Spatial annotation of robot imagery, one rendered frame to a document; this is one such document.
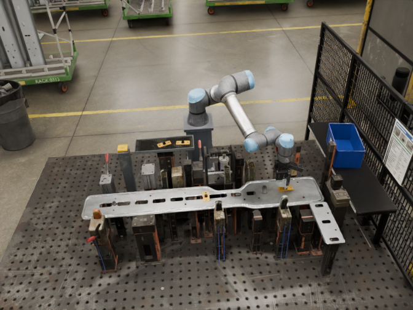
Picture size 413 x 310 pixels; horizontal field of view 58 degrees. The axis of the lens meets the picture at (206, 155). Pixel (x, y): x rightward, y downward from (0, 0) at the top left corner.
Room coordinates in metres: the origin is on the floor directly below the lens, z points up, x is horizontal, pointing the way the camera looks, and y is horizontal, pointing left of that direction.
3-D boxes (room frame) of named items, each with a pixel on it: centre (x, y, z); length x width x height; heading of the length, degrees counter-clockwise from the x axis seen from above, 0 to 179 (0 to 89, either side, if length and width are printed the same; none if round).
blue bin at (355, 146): (1.87, -0.87, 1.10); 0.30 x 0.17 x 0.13; 173
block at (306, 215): (1.40, -0.53, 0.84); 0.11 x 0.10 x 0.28; 3
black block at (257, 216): (1.41, -0.27, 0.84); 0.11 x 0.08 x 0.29; 3
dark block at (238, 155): (1.79, -0.20, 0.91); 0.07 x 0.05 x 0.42; 3
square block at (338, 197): (1.47, -0.73, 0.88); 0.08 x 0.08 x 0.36; 3
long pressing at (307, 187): (1.56, 0.03, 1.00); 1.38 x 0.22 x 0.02; 93
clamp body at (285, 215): (1.38, -0.40, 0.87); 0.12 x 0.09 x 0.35; 3
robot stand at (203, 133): (2.24, 0.05, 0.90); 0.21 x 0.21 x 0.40; 2
